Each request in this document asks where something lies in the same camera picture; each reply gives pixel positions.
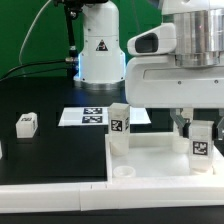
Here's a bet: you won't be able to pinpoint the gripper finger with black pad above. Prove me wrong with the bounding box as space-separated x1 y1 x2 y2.
217 109 224 140

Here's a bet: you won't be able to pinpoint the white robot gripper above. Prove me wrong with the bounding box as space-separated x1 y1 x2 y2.
125 55 224 137

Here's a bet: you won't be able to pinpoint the white square table top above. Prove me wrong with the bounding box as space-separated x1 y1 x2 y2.
105 132 224 187

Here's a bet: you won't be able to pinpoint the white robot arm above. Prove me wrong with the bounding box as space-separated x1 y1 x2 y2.
125 0 224 139

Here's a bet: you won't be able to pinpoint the white sheet with tags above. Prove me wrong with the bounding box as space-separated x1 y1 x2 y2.
59 107 151 127

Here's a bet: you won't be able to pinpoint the white front fence bar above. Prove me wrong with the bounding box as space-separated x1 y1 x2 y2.
0 176 224 213

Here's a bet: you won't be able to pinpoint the white block at left edge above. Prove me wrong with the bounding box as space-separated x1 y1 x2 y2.
0 141 3 160

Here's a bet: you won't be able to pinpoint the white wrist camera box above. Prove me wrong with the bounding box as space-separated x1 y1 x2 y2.
127 23 177 56

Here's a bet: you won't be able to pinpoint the black camera stand pole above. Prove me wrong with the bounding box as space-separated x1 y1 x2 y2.
53 0 83 79

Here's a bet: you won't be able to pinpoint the grey cable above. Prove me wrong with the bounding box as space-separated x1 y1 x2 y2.
18 0 54 66

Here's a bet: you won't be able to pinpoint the black cables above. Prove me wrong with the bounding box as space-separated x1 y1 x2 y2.
0 59 75 83

